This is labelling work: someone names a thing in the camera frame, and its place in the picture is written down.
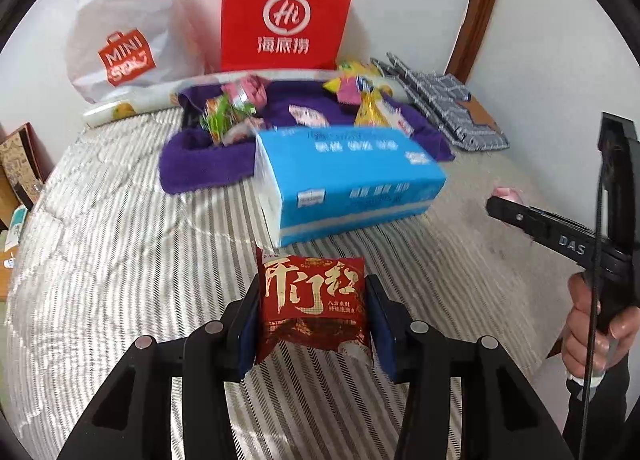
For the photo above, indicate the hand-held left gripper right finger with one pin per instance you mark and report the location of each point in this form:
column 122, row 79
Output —
column 382, row 335

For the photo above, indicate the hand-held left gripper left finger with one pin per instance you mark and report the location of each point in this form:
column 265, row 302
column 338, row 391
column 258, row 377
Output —
column 247, row 335

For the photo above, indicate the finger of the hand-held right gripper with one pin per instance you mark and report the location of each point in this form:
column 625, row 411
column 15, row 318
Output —
column 515, row 215

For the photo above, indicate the small pink snack packet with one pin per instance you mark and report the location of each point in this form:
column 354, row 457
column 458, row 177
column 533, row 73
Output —
column 507, row 192

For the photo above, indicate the red snack packet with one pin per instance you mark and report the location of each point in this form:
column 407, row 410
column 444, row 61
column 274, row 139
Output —
column 312, row 305

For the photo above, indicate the pink yellow snack packet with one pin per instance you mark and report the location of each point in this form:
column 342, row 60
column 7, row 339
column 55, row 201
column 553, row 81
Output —
column 347, row 90

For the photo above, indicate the green triangular snack packet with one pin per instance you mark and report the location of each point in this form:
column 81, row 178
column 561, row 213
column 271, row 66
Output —
column 217, row 120

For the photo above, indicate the pale pink printed snack packet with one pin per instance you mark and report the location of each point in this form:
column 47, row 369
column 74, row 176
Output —
column 310, row 116

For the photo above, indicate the large pink snack packet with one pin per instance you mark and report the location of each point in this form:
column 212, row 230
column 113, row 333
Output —
column 247, row 90

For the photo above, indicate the person's right hand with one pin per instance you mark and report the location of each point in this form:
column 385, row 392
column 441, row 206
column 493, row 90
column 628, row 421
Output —
column 580, row 325

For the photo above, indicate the grey checked cloth bag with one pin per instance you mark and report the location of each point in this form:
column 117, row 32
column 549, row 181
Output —
column 450, row 110

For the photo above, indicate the blue tissue pack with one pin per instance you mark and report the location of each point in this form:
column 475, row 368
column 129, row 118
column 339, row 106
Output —
column 350, row 175

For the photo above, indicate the purple towel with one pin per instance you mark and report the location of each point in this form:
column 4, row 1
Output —
column 200, row 165

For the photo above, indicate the yellow snack bag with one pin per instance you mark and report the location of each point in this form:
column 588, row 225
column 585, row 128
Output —
column 357, row 69

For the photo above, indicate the wooden nightstand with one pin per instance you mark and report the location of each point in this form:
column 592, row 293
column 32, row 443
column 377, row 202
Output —
column 7, row 265

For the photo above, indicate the teal white box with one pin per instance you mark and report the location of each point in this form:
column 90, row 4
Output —
column 18, row 225

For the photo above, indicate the patterned paper roll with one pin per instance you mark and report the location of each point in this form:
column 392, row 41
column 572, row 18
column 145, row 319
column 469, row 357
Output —
column 130, row 107

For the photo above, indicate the patterned notebook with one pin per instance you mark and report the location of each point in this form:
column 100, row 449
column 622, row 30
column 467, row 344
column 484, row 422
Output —
column 20, row 160

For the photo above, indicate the red paper bag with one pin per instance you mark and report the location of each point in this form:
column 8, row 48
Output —
column 290, row 5

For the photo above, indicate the white plastic shopping bag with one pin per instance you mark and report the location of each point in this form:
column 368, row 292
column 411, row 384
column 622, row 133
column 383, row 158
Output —
column 135, row 15

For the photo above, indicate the brown wooden door frame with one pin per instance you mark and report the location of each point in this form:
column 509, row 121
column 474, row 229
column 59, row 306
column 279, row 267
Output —
column 480, row 5

